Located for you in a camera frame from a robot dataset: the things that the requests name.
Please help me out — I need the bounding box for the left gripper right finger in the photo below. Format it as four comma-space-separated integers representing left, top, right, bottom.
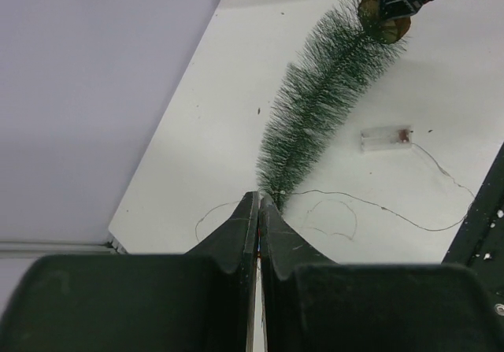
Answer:
259, 196, 503, 351

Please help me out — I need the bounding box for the fairy light wire string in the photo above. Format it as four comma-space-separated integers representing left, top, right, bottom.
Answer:
195, 141, 476, 245

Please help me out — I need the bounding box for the small green christmas tree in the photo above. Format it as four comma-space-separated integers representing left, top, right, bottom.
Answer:
257, 0, 411, 211

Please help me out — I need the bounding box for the clear battery box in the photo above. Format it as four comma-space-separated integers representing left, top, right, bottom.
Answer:
360, 125, 413, 152

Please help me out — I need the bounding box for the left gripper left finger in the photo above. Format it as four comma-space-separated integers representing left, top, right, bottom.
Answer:
1, 192, 259, 351

